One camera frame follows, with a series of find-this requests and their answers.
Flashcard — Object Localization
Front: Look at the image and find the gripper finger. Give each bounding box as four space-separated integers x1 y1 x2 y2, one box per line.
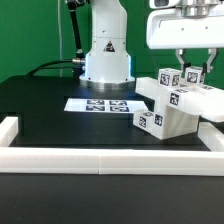
202 48 219 80
175 49 191 71

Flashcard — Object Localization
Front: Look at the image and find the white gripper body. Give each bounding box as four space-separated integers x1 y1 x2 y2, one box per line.
146 4 224 49

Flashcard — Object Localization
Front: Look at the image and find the white tagged cube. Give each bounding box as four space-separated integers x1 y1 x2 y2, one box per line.
158 68 182 87
185 66 205 85

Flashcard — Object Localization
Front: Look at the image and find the white chair back frame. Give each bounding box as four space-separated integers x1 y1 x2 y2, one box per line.
136 77 224 122

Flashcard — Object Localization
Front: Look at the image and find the white chair seat part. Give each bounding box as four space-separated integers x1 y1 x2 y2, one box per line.
151 101 200 141

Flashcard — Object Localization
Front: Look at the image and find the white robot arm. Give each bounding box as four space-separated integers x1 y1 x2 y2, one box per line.
65 0 224 89

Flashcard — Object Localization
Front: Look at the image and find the white tag sheet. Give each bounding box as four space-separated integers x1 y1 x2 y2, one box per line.
64 98 146 113

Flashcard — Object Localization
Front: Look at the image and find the white U-shaped fence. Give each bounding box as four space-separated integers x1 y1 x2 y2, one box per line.
0 117 224 176

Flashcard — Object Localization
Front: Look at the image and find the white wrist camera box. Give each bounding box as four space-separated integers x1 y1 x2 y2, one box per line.
149 0 181 10

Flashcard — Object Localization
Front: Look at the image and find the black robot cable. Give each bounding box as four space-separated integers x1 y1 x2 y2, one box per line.
27 0 88 78

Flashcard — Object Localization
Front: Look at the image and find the grey hanging cable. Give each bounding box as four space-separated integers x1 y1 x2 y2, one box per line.
57 0 64 78

